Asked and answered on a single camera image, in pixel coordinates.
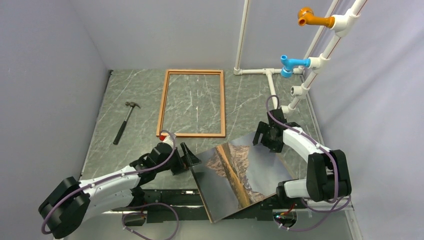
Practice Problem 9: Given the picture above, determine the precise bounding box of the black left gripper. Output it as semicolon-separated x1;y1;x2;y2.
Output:
156;142;202;175

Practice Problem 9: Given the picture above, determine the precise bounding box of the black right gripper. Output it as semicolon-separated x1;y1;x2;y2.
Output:
252;121;283;153

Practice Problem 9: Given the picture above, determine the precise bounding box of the glossy mountain landscape photo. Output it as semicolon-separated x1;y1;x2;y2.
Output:
190;132;292;223

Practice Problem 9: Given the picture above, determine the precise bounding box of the wooden picture frame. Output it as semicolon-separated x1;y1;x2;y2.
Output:
155;69;226;138

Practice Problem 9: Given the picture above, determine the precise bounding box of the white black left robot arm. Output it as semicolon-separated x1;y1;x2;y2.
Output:
38;142;202;239

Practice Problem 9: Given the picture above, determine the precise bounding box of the blue pipe elbow fitting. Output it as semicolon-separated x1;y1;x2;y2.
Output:
280;55;311;78

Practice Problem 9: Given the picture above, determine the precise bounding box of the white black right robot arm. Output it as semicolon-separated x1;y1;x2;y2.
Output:
252;109;352;208

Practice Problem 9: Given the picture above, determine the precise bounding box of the orange pipe elbow fitting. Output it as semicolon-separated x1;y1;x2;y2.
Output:
297;7;336;29

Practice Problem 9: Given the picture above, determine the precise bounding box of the brown backing board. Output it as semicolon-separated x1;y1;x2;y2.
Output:
209;132;296;227

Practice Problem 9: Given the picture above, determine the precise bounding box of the white PVC pipe rack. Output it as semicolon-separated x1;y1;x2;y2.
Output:
233;0;367;114

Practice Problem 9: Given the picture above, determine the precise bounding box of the black handled claw hammer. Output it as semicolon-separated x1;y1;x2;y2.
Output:
113;101;141;145

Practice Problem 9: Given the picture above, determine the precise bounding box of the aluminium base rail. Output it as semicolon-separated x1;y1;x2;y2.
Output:
52;188;364;240

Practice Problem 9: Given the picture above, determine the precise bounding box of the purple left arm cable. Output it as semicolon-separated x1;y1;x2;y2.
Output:
40;129;180;240

